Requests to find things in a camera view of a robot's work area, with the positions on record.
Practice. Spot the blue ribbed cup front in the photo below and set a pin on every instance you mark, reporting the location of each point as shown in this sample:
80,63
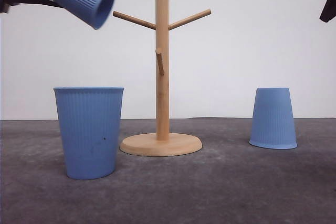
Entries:
90,124

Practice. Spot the wooden mug tree stand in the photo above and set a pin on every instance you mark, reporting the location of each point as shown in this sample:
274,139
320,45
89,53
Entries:
162,143

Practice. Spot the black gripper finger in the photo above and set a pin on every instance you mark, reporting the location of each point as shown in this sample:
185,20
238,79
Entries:
329,11

